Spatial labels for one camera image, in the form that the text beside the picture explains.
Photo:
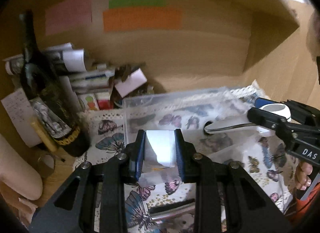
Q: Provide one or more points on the small white cardboard box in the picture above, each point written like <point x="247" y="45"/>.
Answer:
<point x="133" y="81"/>

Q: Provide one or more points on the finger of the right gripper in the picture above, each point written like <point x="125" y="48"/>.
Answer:
<point x="271" y="106"/>
<point x="265" y="121"/>

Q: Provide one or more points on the pink sticky note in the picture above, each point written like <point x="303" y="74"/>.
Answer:
<point x="67" y="15"/>

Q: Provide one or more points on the orange sticky note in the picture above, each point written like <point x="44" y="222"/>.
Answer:
<point x="142" y="18"/>

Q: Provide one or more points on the white handheld light device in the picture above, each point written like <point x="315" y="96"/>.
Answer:
<point x="238" y="123"/>

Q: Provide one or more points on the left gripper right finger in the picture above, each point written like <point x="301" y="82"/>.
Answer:
<point x="248" y="208"/>

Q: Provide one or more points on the clear plastic storage box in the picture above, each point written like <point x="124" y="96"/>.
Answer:
<point x="190" y="112"/>

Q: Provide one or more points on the green sticky note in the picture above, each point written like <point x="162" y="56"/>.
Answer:
<point x="113" y="4"/>

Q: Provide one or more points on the white handwritten paper note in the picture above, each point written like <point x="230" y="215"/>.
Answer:
<point x="20" y="112"/>

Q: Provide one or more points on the small white rectangular object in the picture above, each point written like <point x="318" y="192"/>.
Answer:
<point x="160" y="149"/>

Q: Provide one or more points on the white cylindrical candle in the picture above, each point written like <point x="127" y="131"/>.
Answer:
<point x="17" y="174"/>

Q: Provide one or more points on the butterfly print lace cloth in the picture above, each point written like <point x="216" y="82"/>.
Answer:
<point x="263" y="158"/>

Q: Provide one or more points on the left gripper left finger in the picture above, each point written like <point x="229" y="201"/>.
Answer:
<point x="72" y="207"/>

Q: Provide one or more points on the metal nail clipper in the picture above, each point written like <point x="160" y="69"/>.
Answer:
<point x="174" y="216"/>

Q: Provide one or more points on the dark wine bottle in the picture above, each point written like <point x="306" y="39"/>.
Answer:
<point x="43" y="89"/>

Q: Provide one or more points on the small metal cup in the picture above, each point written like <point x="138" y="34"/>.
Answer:
<point x="46" y="164"/>

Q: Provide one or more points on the stack of papers and booklets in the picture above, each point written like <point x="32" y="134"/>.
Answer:
<point x="85" y="87"/>

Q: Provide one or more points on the person's right hand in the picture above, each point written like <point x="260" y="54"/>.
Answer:
<point x="302" y="180"/>

